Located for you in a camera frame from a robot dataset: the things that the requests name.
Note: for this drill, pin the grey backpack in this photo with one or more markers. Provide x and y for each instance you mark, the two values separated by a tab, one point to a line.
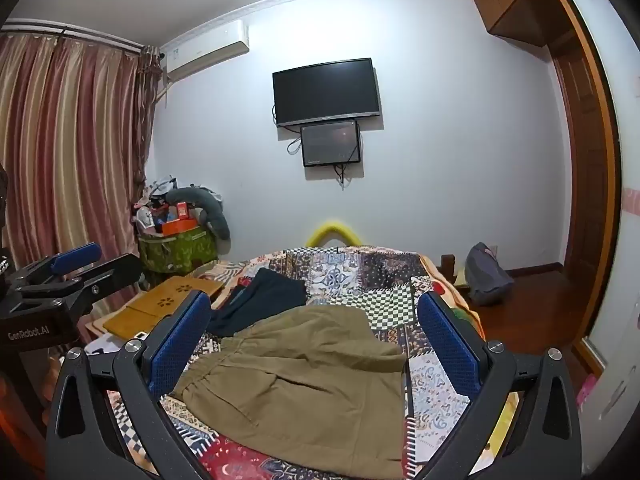
487	275

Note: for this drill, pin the patchwork printed bed sheet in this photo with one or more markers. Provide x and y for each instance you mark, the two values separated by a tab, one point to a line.
360	280

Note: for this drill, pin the wooden upper cabinet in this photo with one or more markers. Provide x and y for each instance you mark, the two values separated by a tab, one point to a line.
510	5

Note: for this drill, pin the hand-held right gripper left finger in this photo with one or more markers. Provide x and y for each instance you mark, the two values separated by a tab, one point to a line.
182	340

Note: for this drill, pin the orange box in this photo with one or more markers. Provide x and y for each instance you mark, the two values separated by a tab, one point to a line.
177	226

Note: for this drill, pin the olive green pants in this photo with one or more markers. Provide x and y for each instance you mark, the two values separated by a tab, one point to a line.
300	375

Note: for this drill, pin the dark navy garment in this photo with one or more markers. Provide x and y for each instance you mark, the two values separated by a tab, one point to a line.
265	295

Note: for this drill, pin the wooden lap desk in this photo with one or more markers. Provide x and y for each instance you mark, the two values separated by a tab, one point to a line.
160	302

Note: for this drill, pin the black wall television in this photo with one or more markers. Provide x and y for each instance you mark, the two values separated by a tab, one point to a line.
325	91

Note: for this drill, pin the white curtain rail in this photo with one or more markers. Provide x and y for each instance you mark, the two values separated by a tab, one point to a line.
80	35

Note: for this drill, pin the small black wall monitor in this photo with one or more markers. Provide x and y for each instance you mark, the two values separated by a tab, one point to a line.
330	142

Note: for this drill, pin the pink striped curtain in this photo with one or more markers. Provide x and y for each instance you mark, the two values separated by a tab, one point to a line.
70	150

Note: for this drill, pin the white air conditioner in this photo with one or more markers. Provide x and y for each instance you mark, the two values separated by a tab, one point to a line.
205	52

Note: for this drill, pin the wooden door frame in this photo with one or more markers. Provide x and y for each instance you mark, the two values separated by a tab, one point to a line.
585	170

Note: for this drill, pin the wooden bed post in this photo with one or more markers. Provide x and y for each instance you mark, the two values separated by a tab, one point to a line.
452	267

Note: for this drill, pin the colourful fleece blanket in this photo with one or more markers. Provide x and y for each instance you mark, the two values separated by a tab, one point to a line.
450	292

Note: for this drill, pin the yellow curved cushion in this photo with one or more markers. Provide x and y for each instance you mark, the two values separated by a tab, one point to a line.
332	227

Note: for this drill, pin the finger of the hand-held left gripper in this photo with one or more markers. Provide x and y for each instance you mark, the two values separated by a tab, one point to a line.
75	258
110	280

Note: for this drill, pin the green storage box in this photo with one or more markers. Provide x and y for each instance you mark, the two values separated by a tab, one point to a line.
177	252

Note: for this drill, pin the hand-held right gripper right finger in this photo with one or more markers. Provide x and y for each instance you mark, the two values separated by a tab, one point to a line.
447	345

